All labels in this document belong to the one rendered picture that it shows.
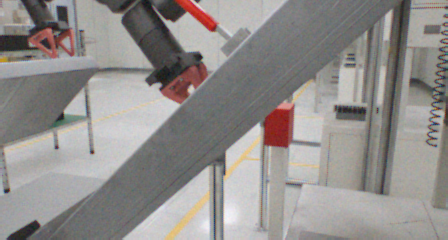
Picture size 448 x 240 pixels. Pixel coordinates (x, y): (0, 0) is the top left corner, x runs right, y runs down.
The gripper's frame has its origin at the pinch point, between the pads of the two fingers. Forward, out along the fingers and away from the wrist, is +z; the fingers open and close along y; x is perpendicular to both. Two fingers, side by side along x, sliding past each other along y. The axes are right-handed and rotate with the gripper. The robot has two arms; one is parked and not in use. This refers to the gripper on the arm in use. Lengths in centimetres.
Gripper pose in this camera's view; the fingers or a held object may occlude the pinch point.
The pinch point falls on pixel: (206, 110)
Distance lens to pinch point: 55.8
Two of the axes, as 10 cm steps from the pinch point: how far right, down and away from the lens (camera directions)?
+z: 5.9, 8.1, -0.3
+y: 3.4, -2.1, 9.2
